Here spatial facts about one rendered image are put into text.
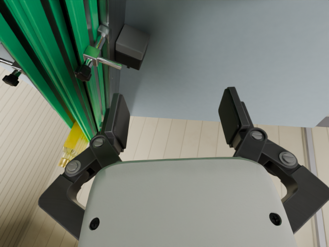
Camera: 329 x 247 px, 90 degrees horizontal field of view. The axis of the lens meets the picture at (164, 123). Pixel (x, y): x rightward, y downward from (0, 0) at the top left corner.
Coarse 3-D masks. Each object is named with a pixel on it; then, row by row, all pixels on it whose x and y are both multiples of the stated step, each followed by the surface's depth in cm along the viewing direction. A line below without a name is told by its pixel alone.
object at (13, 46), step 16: (0, 0) 31; (0, 16) 32; (0, 32) 33; (16, 32) 36; (16, 48) 37; (32, 48) 43; (32, 64) 44; (32, 80) 47; (48, 80) 55; (48, 96) 57; (64, 112) 74
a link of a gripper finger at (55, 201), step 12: (60, 180) 10; (72, 180) 11; (84, 180) 11; (48, 192) 10; (60, 192) 10; (72, 192) 11; (48, 204) 10; (60, 204) 10; (72, 204) 10; (60, 216) 9; (72, 216) 9; (72, 228) 9
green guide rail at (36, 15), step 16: (32, 0) 25; (48, 0) 29; (32, 16) 26; (48, 16) 31; (48, 32) 32; (64, 32) 37; (48, 48) 33; (64, 48) 39; (64, 64) 41; (64, 80) 44; (80, 80) 55; (80, 96) 60; (80, 112) 66
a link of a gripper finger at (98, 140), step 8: (96, 136) 11; (104, 136) 11; (96, 144) 11; (104, 144) 11; (96, 152) 11; (104, 152) 11; (112, 152) 11; (104, 160) 10; (112, 160) 10; (120, 160) 10
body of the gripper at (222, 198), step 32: (160, 160) 10; (192, 160) 9; (224, 160) 9; (96, 192) 9; (128, 192) 8; (160, 192) 8; (192, 192) 8; (224, 192) 8; (256, 192) 8; (96, 224) 8; (128, 224) 7; (160, 224) 7; (192, 224) 7; (224, 224) 7; (256, 224) 7; (288, 224) 7
